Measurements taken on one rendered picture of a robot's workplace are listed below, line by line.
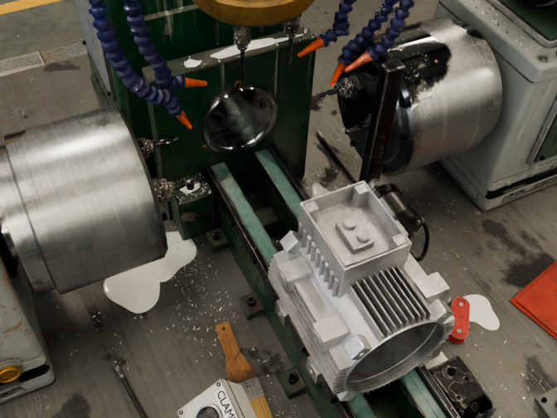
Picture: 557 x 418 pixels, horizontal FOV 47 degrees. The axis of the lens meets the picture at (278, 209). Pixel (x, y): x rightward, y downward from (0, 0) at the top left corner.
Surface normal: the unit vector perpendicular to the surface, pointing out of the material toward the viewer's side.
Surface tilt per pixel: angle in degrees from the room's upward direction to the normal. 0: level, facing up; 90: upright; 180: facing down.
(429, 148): 88
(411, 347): 47
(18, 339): 89
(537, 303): 2
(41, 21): 0
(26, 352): 89
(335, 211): 0
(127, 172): 36
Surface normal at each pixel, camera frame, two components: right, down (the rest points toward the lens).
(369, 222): 0.04, -0.65
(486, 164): -0.90, 0.32
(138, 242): 0.44, 0.63
